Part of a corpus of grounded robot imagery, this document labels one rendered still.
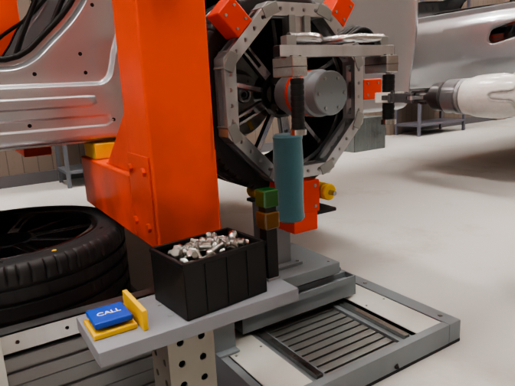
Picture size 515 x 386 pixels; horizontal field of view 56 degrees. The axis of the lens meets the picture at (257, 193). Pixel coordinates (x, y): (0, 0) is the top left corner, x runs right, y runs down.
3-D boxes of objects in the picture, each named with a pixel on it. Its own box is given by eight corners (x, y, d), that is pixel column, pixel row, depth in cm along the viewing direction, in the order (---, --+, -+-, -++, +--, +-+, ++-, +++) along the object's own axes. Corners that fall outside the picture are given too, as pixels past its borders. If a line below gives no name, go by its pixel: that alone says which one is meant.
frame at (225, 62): (351, 165, 176) (350, 8, 165) (364, 167, 171) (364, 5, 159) (221, 188, 148) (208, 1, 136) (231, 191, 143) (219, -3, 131)
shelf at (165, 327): (257, 276, 119) (257, 265, 118) (299, 300, 105) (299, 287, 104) (77, 330, 97) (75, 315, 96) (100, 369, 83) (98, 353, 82)
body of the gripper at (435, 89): (437, 112, 125) (408, 111, 133) (457, 109, 130) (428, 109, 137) (437, 82, 124) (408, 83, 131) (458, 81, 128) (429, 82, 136)
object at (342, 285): (298, 268, 212) (297, 247, 210) (355, 296, 183) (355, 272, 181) (195, 299, 187) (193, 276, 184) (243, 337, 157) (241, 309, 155)
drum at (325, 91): (306, 114, 162) (305, 70, 159) (350, 116, 144) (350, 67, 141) (271, 117, 154) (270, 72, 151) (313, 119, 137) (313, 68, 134)
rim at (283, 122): (220, -7, 165) (162, 127, 162) (256, -21, 146) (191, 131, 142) (319, 67, 193) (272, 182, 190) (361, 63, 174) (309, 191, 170)
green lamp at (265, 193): (269, 203, 109) (268, 185, 109) (279, 206, 106) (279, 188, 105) (254, 206, 107) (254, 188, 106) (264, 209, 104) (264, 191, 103)
